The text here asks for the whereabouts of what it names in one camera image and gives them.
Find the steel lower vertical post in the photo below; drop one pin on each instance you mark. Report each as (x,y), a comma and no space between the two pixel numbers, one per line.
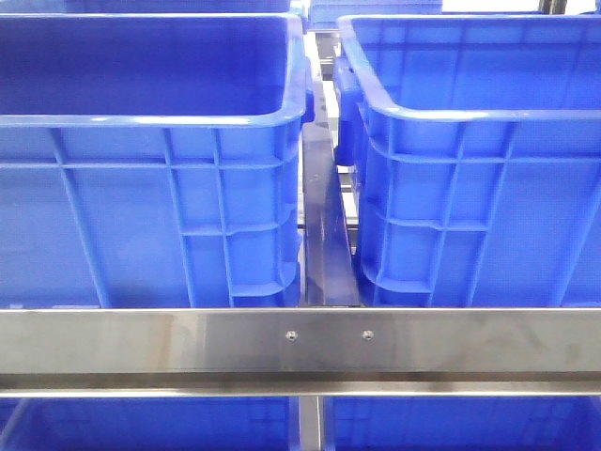
(311,423)

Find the blue crate lower left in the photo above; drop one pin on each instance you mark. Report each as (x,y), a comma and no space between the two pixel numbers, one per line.
(187,423)

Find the blue crate rear right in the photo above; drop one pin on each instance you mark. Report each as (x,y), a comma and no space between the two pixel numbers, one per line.
(323,15)

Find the large blue crate right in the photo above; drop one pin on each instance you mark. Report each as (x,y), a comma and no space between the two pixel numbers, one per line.
(474,148)

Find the steel centre divider bar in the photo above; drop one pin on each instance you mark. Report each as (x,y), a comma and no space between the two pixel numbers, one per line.
(329,277)

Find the large blue crate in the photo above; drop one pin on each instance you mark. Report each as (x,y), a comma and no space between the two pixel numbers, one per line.
(474,148)
(151,160)

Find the steel shelf front rail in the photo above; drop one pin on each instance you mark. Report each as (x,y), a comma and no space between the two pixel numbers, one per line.
(244,352)

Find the blue crate lower right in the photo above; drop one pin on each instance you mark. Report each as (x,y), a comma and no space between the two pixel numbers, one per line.
(462,423)

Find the large blue crate left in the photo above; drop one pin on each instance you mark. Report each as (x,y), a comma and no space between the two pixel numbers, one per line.
(151,160)

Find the blue crate rear left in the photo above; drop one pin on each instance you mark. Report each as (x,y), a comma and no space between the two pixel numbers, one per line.
(183,6)

